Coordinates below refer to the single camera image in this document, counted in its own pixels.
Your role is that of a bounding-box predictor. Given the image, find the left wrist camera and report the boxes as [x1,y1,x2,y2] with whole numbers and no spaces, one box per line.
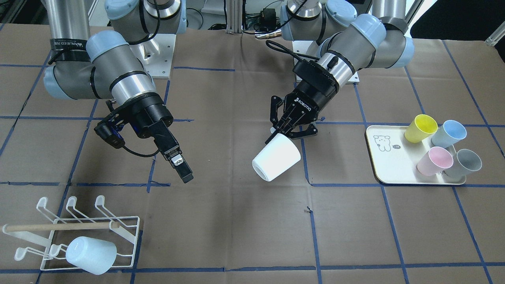
[293,60,339,97]

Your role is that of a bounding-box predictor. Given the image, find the pink plastic cup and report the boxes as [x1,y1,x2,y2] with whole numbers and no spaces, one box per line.
[416,147,453,176]

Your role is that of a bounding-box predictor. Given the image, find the grey plastic cup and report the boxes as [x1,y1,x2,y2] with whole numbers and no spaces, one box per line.
[444,149,482,178]

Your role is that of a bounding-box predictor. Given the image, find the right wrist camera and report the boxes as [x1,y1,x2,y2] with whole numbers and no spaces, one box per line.
[94,122,125,149]

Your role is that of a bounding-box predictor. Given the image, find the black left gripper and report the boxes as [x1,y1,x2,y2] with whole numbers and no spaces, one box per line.
[265,80,333,144]

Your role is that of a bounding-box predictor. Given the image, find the aluminium frame post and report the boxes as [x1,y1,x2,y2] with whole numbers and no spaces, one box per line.
[224,0,244,34]

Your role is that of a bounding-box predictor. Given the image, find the white wire cup rack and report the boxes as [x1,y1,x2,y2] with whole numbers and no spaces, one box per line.
[1,195,141,272]

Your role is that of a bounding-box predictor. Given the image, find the light blue plastic cup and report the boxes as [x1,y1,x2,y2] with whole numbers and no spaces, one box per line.
[65,237,117,275]

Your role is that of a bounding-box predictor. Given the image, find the yellow plastic cup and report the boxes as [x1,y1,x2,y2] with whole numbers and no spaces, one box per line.
[404,114,438,143]

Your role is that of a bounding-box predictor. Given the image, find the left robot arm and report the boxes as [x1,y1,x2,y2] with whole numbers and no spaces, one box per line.
[266,0,415,142]

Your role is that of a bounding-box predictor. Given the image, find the cream serving tray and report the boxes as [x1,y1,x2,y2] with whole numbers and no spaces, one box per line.
[365,125,466,186]

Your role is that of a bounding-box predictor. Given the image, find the pale green plastic cup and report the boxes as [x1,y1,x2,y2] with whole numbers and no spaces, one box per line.
[252,133,301,181]

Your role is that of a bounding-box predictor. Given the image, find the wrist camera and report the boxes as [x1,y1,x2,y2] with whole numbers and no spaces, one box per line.
[94,122,125,149]
[293,60,339,97]

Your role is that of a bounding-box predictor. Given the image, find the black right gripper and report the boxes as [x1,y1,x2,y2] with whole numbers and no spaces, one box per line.
[115,92,193,183]

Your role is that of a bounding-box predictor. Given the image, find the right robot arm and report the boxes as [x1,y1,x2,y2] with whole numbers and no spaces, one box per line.
[43,0,193,183]

